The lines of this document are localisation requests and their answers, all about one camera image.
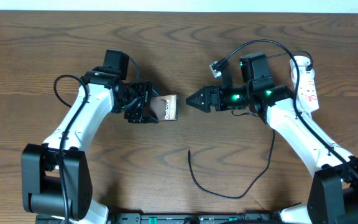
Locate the black USB charging cable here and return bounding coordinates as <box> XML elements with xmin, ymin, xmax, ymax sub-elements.
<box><xmin>187</xmin><ymin>50</ymin><xmax>314</xmax><ymax>200</ymax></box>

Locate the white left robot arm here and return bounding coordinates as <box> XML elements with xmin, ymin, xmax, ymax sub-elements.
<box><xmin>21</xmin><ymin>50</ymin><xmax>158</xmax><ymax>223</ymax></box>

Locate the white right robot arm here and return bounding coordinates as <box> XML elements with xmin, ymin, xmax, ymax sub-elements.
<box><xmin>186</xmin><ymin>52</ymin><xmax>358</xmax><ymax>223</ymax></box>

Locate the white power strip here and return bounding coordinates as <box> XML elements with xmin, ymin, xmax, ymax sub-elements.
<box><xmin>297</xmin><ymin>78</ymin><xmax>319</xmax><ymax>114</ymax></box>

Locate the white USB wall charger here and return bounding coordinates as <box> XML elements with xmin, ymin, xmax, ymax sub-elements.
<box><xmin>290</xmin><ymin>55</ymin><xmax>315</xmax><ymax>83</ymax></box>

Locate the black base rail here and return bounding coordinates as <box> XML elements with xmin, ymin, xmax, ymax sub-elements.
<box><xmin>35</xmin><ymin>212</ymin><xmax>282</xmax><ymax>224</ymax></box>

